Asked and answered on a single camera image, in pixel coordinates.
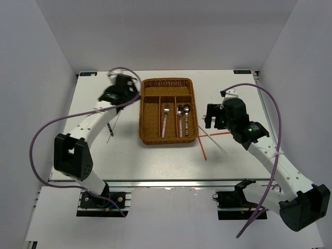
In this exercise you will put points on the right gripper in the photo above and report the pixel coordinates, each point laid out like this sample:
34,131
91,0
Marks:
213,110

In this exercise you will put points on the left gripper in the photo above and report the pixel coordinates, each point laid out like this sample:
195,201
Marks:
134,92

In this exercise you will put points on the white chopstick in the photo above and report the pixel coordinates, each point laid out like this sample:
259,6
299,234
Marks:
113,127
209,136

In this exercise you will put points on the dark-handled steel spoon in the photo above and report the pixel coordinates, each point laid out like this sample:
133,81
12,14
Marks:
186,110

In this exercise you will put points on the pink-handled spoon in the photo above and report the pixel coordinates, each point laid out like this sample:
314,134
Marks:
180,113

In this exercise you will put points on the pink-handled fork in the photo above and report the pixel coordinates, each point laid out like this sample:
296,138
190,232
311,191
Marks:
166,112

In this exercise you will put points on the orange chopstick long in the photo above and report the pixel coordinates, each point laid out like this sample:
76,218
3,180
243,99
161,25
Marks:
215,134

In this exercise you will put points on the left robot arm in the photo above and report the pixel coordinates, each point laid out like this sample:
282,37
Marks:
72,155

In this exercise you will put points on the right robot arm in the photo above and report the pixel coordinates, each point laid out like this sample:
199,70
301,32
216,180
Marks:
301,202

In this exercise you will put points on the wicker cutlery tray basket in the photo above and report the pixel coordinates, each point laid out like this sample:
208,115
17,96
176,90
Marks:
156,93

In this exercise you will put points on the left blue corner label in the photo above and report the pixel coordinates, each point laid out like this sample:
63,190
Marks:
87,74

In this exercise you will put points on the blue corner label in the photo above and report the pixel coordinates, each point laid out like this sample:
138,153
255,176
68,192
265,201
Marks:
242,71
87,74

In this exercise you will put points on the right blue corner label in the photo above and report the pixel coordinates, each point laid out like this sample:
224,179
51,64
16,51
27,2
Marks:
242,71

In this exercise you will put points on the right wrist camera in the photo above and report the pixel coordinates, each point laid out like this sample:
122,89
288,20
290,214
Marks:
229,94

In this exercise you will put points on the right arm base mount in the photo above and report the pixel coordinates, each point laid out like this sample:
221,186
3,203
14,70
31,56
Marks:
232,205

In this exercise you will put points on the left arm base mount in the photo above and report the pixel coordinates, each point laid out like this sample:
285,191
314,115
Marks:
89,206

